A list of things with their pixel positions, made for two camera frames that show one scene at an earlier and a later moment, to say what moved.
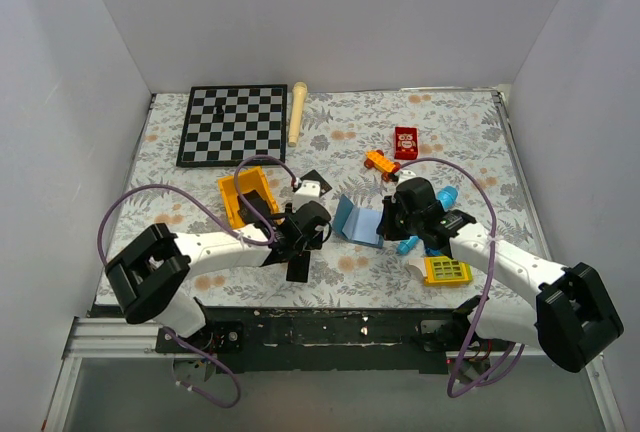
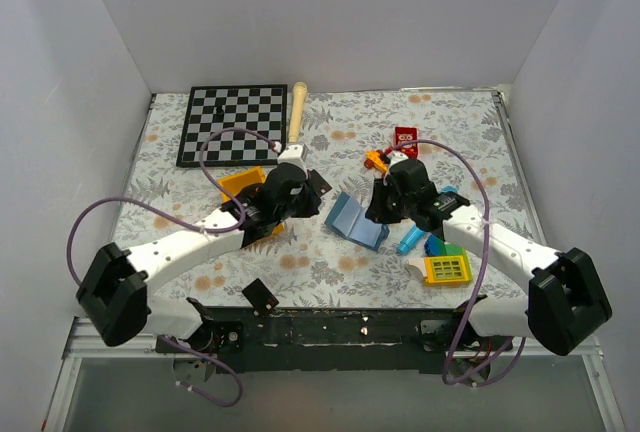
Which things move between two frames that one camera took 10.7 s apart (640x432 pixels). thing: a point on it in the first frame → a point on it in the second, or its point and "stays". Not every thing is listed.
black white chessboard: x=225 y=125 stays
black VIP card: x=298 y=267 → x=260 y=296
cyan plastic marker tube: x=406 y=245 stays
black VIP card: x=314 y=176 stays
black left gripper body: x=309 y=245 → x=302 y=207
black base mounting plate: x=311 y=339 stays
